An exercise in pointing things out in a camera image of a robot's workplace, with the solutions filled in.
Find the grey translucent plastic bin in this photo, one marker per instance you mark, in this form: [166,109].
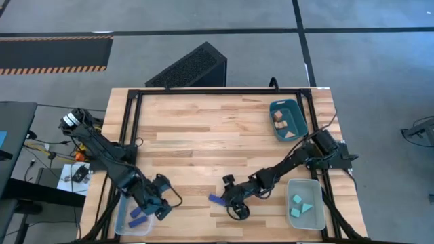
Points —
[317,217]

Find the black hazard-striped floor mat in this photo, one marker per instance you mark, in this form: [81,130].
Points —
[54,54]

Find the black table frame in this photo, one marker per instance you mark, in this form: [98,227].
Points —
[220,91]

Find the small orange object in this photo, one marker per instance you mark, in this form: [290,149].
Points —
[80,157]

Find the teal block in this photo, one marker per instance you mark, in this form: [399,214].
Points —
[297,199]
[295,213]
[306,208]

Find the white paper sheet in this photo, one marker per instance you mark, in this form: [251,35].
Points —
[66,185]

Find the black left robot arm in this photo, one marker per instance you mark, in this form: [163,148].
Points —
[101,149]

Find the clear plastic bin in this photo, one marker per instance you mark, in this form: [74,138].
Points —
[123,227]

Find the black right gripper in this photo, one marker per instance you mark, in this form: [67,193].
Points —
[245,191]

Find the wooden triangle block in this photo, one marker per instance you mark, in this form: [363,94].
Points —
[290,135]

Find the small black device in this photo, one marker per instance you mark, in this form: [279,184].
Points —
[80,173]

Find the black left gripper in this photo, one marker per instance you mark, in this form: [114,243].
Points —
[151,201]

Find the blue rectangular block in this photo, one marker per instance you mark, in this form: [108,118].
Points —
[135,212]
[138,222]
[216,199]

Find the black mesh computer case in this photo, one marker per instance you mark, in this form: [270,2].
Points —
[190,67]

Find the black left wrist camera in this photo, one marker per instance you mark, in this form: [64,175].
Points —
[162,184]

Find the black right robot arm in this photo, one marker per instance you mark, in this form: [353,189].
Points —
[291,161]

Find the teal plastic bin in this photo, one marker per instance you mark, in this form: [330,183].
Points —
[298,125]

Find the dark desk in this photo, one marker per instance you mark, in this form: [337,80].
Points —
[13,142]

